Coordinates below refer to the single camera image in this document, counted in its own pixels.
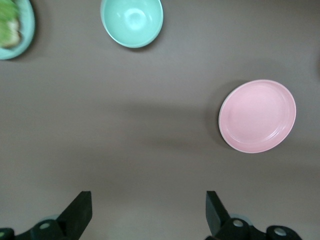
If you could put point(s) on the green plate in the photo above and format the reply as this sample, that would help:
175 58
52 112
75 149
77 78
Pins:
26 32

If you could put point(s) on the pink plate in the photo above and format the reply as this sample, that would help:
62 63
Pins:
257 116

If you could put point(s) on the green bowl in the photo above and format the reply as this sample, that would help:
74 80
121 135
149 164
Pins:
132 22

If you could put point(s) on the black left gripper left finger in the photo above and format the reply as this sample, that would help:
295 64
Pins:
77 215

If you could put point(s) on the toasted bread slice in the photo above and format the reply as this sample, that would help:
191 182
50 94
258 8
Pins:
13 33

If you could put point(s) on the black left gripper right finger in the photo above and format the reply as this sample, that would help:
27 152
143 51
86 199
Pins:
216 215

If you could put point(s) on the green lettuce leaf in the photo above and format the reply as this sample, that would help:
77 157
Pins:
6 17

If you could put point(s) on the brown table cover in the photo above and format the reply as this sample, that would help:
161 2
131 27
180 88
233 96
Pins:
150 100

